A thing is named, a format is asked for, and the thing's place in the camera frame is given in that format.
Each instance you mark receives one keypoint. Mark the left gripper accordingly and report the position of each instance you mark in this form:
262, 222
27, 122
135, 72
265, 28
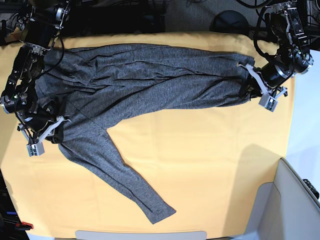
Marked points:
267, 79

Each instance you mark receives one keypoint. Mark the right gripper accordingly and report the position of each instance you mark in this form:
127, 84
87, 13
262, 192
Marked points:
39, 123

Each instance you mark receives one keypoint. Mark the grey long-sleeve T-shirt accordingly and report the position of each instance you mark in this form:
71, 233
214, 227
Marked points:
97, 87

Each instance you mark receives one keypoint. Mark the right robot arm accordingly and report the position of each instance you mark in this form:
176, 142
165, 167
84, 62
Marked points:
43, 26

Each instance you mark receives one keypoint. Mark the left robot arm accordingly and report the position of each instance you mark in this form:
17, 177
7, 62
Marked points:
292, 56

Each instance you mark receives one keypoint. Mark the black round stand base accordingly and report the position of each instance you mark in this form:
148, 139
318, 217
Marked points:
230, 22

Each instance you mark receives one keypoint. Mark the yellow table cloth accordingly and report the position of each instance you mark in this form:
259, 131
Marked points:
208, 164

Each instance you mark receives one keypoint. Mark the red clamp at left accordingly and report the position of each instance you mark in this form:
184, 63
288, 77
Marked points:
23, 226

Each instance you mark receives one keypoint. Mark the grey tray at bottom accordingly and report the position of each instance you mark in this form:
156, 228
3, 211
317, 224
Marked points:
93, 235

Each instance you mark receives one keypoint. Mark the black remote control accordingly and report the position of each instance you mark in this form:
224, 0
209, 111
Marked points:
312, 188

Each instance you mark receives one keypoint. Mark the white box bin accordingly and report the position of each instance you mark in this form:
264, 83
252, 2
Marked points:
285, 209

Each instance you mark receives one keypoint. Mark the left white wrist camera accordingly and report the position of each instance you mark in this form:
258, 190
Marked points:
268, 102

